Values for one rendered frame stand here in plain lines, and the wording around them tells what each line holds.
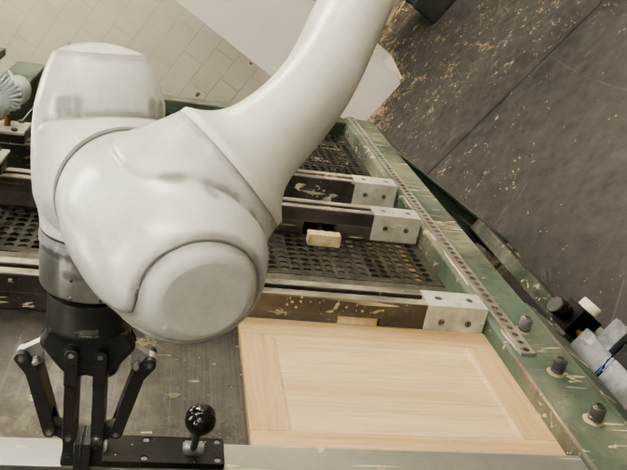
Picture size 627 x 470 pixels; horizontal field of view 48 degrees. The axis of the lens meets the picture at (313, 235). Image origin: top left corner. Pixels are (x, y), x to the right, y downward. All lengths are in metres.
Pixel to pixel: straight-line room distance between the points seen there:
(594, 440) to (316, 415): 0.42
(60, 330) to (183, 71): 6.02
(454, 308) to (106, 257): 1.04
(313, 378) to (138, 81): 0.73
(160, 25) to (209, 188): 6.12
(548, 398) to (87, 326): 0.82
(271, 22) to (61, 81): 4.47
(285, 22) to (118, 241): 4.63
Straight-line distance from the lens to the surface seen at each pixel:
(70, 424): 0.74
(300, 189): 1.95
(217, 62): 6.56
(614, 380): 1.41
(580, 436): 1.19
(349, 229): 1.76
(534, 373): 1.30
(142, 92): 0.56
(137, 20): 6.55
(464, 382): 1.27
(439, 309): 1.38
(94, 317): 0.64
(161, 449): 0.96
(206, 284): 0.40
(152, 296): 0.40
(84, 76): 0.55
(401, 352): 1.30
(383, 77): 5.17
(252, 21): 5.01
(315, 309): 1.32
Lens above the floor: 1.76
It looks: 22 degrees down
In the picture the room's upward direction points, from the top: 55 degrees counter-clockwise
